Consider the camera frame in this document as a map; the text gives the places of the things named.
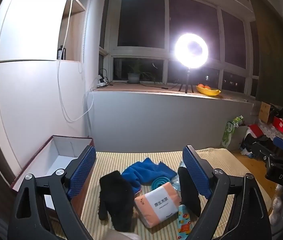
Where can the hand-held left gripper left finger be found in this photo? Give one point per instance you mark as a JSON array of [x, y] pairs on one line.
[[81, 173]]

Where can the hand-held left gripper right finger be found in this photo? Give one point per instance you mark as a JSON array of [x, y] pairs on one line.
[[197, 173]]

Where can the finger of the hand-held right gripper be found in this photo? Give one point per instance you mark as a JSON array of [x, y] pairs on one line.
[[282, 143]]

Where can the black fuzzy cloth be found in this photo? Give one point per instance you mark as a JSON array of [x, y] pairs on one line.
[[189, 195], [116, 200]]

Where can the red cardboard box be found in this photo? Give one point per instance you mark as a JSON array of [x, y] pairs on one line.
[[64, 150]]

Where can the blue towel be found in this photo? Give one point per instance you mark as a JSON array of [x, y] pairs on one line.
[[151, 171]]

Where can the pink tissue pack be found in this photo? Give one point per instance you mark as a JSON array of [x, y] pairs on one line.
[[159, 205]]

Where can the clear plastic bag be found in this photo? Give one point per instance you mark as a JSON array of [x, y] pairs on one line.
[[176, 183]]

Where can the red cloth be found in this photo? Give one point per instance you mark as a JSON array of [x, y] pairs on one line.
[[256, 130]]

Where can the pile of dark clothes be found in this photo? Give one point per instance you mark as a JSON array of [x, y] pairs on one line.
[[252, 142]]

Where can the brown cardboard box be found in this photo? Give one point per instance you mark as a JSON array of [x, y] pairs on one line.
[[264, 112]]

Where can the teal collapsible funnel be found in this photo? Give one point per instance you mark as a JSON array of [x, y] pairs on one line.
[[160, 182]]

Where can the green and white bag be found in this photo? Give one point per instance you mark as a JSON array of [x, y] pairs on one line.
[[227, 135]]

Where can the green bottle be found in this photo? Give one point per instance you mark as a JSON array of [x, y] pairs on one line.
[[237, 120]]

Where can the floral printed packet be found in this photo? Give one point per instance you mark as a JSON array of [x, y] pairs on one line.
[[184, 223]]

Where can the yellow fruit bowl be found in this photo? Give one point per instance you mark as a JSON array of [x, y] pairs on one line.
[[207, 91]]

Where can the dark curtain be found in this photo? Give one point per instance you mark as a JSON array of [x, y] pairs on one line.
[[274, 55]]

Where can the white power strip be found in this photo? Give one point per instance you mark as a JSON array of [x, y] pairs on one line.
[[101, 84]]

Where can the black tripod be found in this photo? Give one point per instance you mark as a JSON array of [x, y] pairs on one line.
[[187, 81]]

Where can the wooden windowsill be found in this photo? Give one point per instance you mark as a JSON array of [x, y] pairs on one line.
[[156, 88]]

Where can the white wardrobe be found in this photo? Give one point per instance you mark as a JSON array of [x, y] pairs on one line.
[[31, 92]]

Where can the potted plant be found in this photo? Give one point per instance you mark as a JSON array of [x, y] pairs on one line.
[[134, 76]]

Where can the dark bottle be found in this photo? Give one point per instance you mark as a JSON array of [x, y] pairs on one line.
[[62, 53]]

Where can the window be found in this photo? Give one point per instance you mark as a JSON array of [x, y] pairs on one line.
[[194, 17]]

